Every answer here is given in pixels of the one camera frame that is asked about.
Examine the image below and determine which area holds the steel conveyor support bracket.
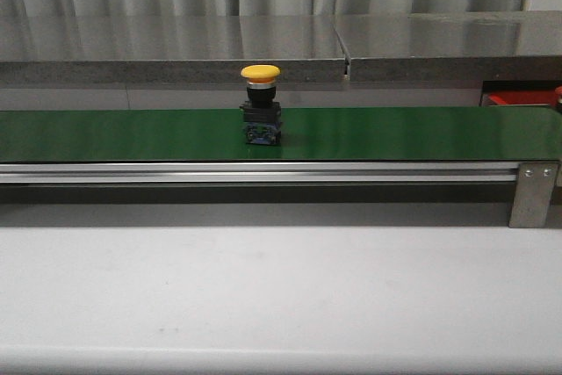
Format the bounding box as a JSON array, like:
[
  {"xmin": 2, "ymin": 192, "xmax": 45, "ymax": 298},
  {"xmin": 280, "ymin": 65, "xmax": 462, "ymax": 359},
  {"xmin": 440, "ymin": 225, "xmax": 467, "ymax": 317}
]
[{"xmin": 508, "ymin": 162, "xmax": 559, "ymax": 228}]

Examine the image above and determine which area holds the steel counter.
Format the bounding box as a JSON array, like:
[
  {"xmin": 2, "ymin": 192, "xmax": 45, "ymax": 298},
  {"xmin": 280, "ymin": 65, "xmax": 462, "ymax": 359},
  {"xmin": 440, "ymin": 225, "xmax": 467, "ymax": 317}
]
[
  {"xmin": 335, "ymin": 11, "xmax": 561, "ymax": 83},
  {"xmin": 1, "ymin": 16, "xmax": 346, "ymax": 85}
]

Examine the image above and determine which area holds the aluminium conveyor side rail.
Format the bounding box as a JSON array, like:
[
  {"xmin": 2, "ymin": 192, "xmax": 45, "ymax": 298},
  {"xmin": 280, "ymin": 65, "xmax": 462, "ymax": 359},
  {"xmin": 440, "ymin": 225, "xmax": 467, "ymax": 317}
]
[{"xmin": 1, "ymin": 162, "xmax": 519, "ymax": 184}]

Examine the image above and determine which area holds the right steel counter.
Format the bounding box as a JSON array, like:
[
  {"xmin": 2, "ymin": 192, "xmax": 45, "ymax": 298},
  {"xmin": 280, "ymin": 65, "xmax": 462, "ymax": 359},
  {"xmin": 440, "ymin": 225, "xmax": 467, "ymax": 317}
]
[{"xmin": 335, "ymin": 11, "xmax": 561, "ymax": 83}]

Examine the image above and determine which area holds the green conveyor belt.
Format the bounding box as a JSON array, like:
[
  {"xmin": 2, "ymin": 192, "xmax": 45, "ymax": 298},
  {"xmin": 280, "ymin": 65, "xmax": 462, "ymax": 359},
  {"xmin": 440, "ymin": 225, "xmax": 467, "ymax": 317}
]
[{"xmin": 1, "ymin": 106, "xmax": 561, "ymax": 162}]

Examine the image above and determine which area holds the red plastic tray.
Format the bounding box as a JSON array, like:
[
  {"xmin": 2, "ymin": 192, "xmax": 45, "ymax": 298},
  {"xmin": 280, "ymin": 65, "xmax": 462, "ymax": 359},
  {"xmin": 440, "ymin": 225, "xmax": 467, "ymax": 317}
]
[{"xmin": 488, "ymin": 90, "xmax": 558, "ymax": 107}]

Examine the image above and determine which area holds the left steel counter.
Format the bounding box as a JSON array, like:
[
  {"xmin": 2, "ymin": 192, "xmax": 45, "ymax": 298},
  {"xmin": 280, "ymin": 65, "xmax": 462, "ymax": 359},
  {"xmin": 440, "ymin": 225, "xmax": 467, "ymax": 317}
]
[{"xmin": 1, "ymin": 16, "xmax": 346, "ymax": 85}]

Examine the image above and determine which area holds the yellow push button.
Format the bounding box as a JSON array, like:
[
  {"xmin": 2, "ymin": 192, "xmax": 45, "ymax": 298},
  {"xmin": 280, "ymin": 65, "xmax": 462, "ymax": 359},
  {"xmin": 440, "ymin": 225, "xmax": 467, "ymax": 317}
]
[{"xmin": 240, "ymin": 64, "xmax": 282, "ymax": 146}]

